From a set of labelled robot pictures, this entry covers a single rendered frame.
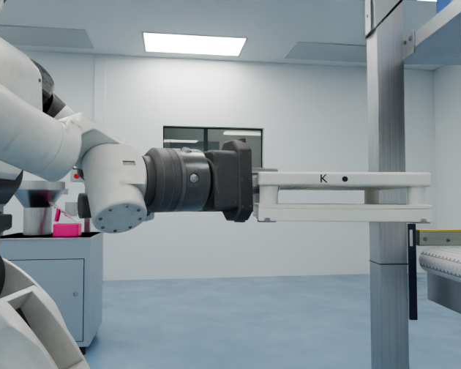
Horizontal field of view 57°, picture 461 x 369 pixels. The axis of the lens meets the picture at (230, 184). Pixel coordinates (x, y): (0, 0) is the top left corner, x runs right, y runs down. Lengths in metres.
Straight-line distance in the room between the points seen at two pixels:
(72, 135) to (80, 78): 5.44
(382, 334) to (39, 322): 0.68
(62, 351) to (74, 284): 2.12
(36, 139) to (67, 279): 2.54
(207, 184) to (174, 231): 5.06
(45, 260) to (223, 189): 2.46
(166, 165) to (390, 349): 0.65
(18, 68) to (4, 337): 0.45
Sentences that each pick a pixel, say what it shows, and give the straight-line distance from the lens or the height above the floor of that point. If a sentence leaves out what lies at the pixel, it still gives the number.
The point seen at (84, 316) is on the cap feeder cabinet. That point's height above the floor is 0.25.
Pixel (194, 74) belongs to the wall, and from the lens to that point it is 5.87.
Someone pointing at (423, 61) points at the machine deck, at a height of 1.30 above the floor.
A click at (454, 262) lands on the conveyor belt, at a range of 0.87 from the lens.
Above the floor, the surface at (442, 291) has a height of 0.81.
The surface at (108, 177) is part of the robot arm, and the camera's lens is 0.53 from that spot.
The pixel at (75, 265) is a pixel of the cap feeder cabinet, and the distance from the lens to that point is 2.97.
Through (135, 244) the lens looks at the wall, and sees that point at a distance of 5.65.
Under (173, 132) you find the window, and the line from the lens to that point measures 5.79.
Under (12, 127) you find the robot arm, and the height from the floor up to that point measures 1.06.
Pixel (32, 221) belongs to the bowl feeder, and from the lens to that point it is 3.25.
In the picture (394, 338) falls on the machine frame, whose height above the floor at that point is 0.70.
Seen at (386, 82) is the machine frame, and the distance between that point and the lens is 0.99.
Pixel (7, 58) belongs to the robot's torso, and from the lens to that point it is 0.84.
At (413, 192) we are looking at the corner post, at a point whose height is 1.00.
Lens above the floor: 0.99
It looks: 2 degrees up
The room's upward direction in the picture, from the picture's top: straight up
